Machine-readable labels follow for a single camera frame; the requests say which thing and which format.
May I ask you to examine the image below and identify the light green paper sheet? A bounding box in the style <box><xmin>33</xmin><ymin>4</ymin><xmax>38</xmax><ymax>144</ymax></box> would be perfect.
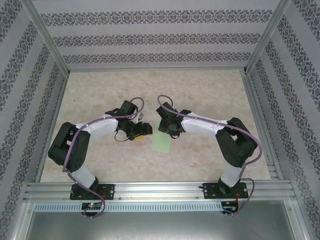
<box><xmin>151</xmin><ymin>118</ymin><xmax>173</xmax><ymax>153</ymax></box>

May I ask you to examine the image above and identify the circuit board with green light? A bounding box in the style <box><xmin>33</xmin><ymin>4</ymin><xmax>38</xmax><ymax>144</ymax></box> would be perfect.
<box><xmin>81</xmin><ymin>202</ymin><xmax>104</xmax><ymax>210</ymax></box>

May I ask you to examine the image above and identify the small dark circuit board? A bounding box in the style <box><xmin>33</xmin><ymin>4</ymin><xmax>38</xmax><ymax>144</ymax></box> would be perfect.
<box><xmin>222</xmin><ymin>201</ymin><xmax>240</xmax><ymax>210</ymax></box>

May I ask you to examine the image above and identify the aluminium mounting rail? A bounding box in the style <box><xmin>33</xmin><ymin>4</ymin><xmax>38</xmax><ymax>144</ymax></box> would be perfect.
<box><xmin>23</xmin><ymin>181</ymin><xmax>297</xmax><ymax>201</ymax></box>

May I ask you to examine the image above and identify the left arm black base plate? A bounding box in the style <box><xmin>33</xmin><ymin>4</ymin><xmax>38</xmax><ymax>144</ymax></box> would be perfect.
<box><xmin>70</xmin><ymin>183</ymin><xmax>115</xmax><ymax>201</ymax></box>

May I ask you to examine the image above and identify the aluminium side rail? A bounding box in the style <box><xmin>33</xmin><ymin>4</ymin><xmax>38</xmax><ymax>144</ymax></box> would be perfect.
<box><xmin>241</xmin><ymin>69</ymin><xmax>285</xmax><ymax>181</ymax></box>
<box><xmin>34</xmin><ymin>72</ymin><xmax>70</xmax><ymax>183</ymax></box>

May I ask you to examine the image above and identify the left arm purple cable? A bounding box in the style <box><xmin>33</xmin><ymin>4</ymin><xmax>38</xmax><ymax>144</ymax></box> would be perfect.
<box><xmin>61</xmin><ymin>96</ymin><xmax>146</xmax><ymax>220</ymax></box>

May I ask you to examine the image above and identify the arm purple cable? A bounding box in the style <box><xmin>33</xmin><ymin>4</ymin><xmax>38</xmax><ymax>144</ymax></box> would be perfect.
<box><xmin>156</xmin><ymin>94</ymin><xmax>262</xmax><ymax>218</ymax></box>
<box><xmin>61</xmin><ymin>96</ymin><xmax>146</xmax><ymax>220</ymax></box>

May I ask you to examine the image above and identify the slotted white cable duct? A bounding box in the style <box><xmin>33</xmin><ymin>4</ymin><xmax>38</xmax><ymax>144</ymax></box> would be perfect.
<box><xmin>33</xmin><ymin>201</ymin><xmax>224</xmax><ymax>212</ymax></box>

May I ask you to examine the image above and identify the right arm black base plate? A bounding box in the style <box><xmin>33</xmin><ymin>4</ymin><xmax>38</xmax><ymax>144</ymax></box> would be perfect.
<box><xmin>203</xmin><ymin>182</ymin><xmax>248</xmax><ymax>200</ymax></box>

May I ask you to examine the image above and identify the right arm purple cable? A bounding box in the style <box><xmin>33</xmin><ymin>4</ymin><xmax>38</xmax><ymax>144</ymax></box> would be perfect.
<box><xmin>156</xmin><ymin>94</ymin><xmax>262</xmax><ymax>218</ymax></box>

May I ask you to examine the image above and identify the aluminium frame post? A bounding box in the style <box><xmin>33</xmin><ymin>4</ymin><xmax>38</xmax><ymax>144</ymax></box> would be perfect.
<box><xmin>243</xmin><ymin>0</ymin><xmax>293</xmax><ymax>75</ymax></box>
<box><xmin>21</xmin><ymin>0</ymin><xmax>71</xmax><ymax>76</ymax></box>

